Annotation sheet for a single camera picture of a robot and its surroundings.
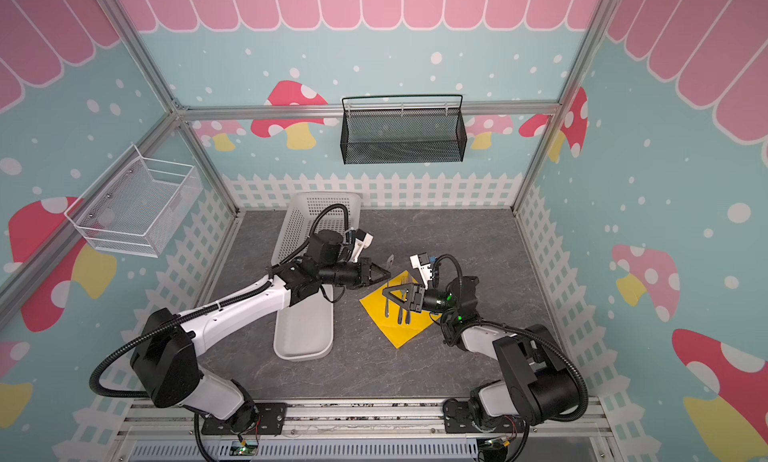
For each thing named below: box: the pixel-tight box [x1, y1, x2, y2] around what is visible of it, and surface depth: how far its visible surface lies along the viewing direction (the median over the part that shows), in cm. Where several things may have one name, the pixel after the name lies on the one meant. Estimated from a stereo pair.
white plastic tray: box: [273, 284, 334, 362], surface depth 88 cm
